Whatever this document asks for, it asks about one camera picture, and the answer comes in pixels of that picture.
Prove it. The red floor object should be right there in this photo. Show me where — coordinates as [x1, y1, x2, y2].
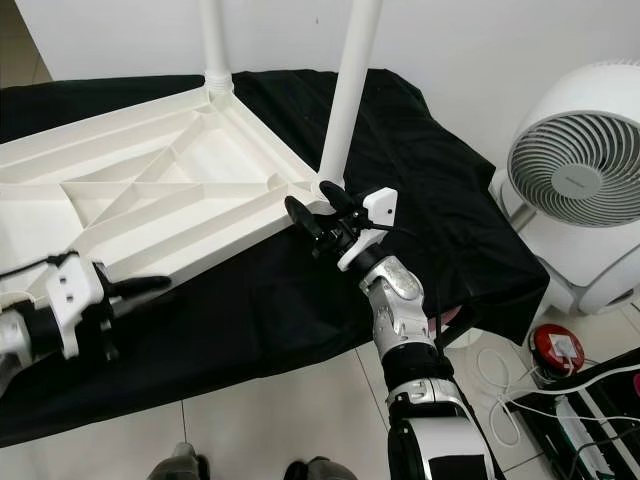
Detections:
[530, 323, 586, 371]

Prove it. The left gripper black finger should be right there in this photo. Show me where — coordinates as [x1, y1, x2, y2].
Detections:
[110, 275, 174, 298]

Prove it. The black metal floor rack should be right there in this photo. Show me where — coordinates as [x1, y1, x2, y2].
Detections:
[510, 360, 640, 480]

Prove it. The black table cloth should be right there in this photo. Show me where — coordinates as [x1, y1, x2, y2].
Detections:
[0, 68, 551, 446]

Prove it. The black metal stand pole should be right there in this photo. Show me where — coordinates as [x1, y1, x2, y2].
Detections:
[445, 320, 477, 347]

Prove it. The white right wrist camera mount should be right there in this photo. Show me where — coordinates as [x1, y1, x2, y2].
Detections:
[338, 186, 401, 271]

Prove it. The white plastic children table top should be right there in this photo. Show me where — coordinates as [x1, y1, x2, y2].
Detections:
[0, 78, 336, 306]

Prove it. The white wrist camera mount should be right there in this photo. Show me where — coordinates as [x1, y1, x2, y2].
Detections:
[45, 252, 109, 359]
[338, 186, 401, 271]

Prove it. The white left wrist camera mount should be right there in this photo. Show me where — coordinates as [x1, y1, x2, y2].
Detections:
[45, 252, 109, 359]

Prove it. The pink white round stool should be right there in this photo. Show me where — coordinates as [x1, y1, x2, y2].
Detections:
[435, 305, 467, 346]

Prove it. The white floor cable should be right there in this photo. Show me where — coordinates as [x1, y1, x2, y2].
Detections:
[475, 345, 640, 446]

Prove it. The grey robot foot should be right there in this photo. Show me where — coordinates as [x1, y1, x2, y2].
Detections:
[148, 442, 211, 480]
[285, 455, 361, 480]

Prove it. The white plastic table leg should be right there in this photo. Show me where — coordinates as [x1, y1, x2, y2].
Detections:
[200, 0, 233, 99]
[315, 0, 383, 201]

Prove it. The white standing fan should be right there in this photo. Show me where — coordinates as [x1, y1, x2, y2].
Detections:
[490, 60, 640, 316]

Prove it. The white green plastic tool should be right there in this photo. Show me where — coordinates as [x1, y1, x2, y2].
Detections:
[555, 395, 601, 456]

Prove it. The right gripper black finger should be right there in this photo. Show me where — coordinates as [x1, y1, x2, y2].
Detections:
[282, 194, 327, 242]
[317, 178, 362, 222]

